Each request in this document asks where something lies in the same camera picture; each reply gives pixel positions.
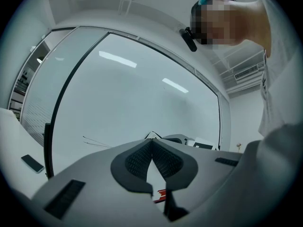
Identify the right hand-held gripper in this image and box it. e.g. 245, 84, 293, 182
162, 133, 220, 151

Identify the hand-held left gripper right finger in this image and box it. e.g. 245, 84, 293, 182
151, 138, 243, 222

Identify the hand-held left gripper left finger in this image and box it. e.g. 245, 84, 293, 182
30, 138, 167, 227

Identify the red plastic tray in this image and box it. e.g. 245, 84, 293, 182
153, 189, 167, 203

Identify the black smartphone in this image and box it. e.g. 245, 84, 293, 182
20, 154, 45, 174

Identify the white table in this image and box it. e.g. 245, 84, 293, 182
0, 107, 54, 200

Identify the ceiling air vent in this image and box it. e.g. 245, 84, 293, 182
233, 64, 259, 81

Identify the dark shelving unit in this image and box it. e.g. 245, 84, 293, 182
8, 62, 36, 121

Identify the person's grey printed t-shirt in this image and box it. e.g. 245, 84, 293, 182
257, 0, 303, 140

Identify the person's head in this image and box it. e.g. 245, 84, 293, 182
190, 0, 272, 59

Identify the black head-worn camera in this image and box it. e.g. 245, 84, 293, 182
178, 26, 198, 52

